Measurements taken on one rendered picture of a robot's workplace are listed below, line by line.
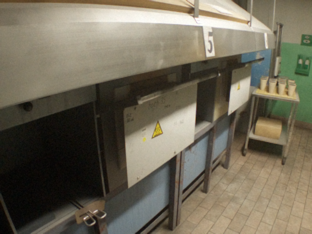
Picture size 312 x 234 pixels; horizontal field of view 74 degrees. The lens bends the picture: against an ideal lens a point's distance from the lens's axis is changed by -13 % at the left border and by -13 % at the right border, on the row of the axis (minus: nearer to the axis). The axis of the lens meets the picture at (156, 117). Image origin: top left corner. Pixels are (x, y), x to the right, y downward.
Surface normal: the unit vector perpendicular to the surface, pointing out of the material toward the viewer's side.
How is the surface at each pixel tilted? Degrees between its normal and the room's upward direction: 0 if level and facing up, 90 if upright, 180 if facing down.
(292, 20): 90
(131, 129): 90
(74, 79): 80
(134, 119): 90
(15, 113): 90
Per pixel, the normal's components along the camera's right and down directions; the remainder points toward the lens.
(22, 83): 0.78, 0.04
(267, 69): -0.61, 0.28
